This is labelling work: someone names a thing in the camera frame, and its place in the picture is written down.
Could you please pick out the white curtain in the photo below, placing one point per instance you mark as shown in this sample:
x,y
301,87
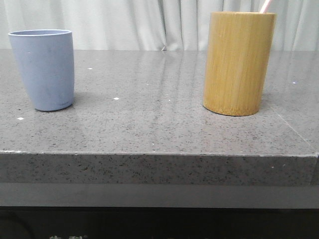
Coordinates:
x,y
121,24

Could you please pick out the blue plastic cup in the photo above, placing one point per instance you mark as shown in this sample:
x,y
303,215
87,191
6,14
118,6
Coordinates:
x,y
45,60

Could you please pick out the bamboo chopstick holder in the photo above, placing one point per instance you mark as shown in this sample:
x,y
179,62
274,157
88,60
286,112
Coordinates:
x,y
239,45

